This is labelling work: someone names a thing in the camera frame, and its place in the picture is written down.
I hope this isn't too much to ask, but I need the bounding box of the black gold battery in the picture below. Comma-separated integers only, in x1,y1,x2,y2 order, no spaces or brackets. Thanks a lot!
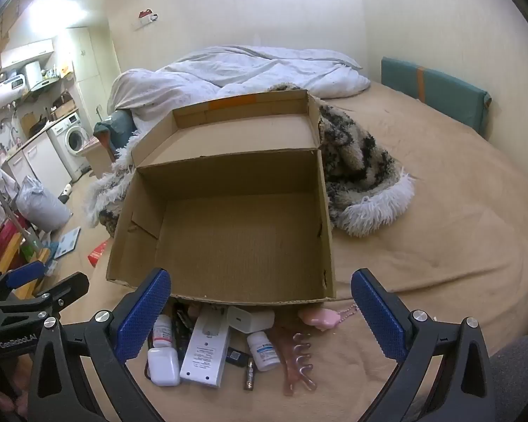
243,358,257,391

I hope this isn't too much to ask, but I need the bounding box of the white base cabinet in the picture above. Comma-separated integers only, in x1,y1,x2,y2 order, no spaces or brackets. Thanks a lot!
6,132,73,194

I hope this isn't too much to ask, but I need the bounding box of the beige bedside cabinet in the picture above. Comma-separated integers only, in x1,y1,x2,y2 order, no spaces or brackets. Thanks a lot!
77,137,115,177

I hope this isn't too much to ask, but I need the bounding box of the white washing machine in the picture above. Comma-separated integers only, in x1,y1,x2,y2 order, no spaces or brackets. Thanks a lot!
48,112,92,177

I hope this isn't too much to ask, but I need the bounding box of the small brown carton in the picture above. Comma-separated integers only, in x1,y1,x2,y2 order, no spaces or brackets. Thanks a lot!
50,92,77,119

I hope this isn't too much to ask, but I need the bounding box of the white pill bottle blue label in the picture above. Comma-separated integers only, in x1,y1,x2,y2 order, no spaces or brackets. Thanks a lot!
246,331,282,372

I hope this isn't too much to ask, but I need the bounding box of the bathroom scale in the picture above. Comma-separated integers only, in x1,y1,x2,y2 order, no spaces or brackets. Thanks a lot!
53,227,82,259

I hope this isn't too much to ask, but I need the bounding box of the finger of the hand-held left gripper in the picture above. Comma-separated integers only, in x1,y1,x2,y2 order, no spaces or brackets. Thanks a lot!
0,260,47,300
0,271,91,319

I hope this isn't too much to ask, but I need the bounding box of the pink soap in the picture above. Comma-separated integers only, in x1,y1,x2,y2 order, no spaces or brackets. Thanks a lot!
298,302,360,331

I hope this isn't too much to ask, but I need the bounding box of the red gift box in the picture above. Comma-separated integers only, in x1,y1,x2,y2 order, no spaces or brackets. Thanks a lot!
87,238,113,268

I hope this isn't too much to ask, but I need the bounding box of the white pill bottle red label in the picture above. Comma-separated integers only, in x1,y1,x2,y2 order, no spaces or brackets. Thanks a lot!
152,313,174,348

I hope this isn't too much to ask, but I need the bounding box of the black flashlight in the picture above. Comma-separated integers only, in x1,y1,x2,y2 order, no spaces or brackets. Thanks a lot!
171,303,194,363

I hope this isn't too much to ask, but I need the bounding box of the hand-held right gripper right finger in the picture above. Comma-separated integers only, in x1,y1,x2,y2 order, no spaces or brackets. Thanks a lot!
350,268,498,422

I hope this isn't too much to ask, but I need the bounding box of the white rectangular power adapter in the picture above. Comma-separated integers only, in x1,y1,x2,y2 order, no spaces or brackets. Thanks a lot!
180,305,232,388

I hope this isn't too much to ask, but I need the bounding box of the white charger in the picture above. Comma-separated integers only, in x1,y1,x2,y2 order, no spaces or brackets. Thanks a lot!
147,346,181,386

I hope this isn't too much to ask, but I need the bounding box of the white duvet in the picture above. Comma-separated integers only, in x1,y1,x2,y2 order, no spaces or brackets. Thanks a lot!
108,45,371,130

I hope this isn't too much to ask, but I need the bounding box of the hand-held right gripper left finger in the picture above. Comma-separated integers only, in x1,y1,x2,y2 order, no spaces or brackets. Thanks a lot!
26,267,172,422

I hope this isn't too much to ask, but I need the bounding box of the grey stuffed bag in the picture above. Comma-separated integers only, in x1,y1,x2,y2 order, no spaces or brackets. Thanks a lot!
15,176,71,234

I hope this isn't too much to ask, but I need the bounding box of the plain teal cushion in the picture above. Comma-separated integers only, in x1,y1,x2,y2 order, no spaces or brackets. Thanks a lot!
93,110,137,159

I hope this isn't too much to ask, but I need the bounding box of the white water heater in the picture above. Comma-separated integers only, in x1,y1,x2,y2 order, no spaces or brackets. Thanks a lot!
0,75,29,110

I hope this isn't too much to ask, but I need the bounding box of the fluffy patterned blanket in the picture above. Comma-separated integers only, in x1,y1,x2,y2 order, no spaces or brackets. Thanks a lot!
84,83,416,238

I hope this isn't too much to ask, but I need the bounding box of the pink translucent comb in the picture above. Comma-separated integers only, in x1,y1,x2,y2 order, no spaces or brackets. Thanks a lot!
270,321,318,397

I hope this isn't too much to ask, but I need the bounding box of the teal cushion with orange stripe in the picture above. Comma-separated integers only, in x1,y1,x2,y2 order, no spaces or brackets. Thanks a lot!
381,56,492,135

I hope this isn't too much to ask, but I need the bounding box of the person's left hand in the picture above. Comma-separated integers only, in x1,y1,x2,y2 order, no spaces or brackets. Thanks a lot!
0,356,31,422

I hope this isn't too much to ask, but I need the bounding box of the beige tall cupboard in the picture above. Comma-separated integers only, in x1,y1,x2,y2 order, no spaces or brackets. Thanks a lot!
66,26,111,110

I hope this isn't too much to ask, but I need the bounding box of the white range hood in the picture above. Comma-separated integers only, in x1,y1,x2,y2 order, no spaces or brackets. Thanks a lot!
24,60,45,91

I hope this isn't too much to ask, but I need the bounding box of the white wall cabinet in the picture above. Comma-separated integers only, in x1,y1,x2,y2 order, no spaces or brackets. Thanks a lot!
0,39,56,69

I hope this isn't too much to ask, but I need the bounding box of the yellow wooden chair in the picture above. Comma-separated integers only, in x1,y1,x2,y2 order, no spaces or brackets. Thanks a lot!
0,224,51,300

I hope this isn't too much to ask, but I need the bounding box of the person's right leg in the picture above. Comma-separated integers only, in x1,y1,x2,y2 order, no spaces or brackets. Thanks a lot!
484,332,528,422

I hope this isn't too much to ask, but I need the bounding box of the large cardboard box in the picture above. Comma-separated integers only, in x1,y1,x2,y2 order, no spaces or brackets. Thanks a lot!
106,89,337,306

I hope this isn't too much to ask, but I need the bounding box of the black device with sticker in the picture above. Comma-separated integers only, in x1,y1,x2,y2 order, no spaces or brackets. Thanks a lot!
225,346,249,366

